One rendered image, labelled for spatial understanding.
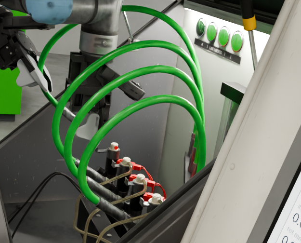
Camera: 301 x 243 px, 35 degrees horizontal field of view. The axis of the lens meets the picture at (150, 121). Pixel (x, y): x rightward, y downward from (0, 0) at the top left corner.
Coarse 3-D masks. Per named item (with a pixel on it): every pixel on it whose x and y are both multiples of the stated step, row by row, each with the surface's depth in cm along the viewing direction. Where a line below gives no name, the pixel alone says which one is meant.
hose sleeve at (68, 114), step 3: (66, 108) 112; (63, 111) 111; (66, 111) 112; (69, 111) 112; (63, 114) 112; (66, 114) 112; (69, 114) 112; (72, 114) 112; (66, 117) 112; (69, 117) 112; (72, 117) 112; (69, 120) 112; (72, 120) 112
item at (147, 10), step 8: (128, 8) 104; (136, 8) 104; (144, 8) 104; (160, 16) 105; (168, 16) 105; (72, 24) 105; (168, 24) 106; (176, 24) 106; (56, 32) 106; (64, 32) 106; (184, 32) 106; (56, 40) 107; (184, 40) 107; (48, 48) 107; (192, 48) 107; (40, 56) 108; (192, 56) 108; (40, 64) 108; (200, 72) 109; (40, 88) 110; (48, 96) 111; (56, 104) 111; (192, 136) 114
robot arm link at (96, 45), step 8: (80, 32) 96; (80, 40) 96; (88, 40) 94; (96, 40) 93; (104, 40) 94; (112, 40) 95; (80, 48) 96; (88, 48) 94; (96, 48) 94; (104, 48) 94; (112, 48) 96
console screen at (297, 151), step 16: (288, 160) 60; (288, 176) 59; (272, 192) 61; (288, 192) 59; (272, 208) 60; (288, 208) 58; (256, 224) 62; (272, 224) 60; (288, 224) 57; (256, 240) 62; (272, 240) 59; (288, 240) 57
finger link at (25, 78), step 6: (18, 60) 108; (30, 60) 107; (18, 66) 108; (24, 66) 108; (36, 66) 108; (24, 72) 108; (36, 72) 106; (18, 78) 108; (24, 78) 108; (30, 78) 108; (36, 78) 107; (42, 78) 107; (18, 84) 108; (24, 84) 108; (42, 84) 107
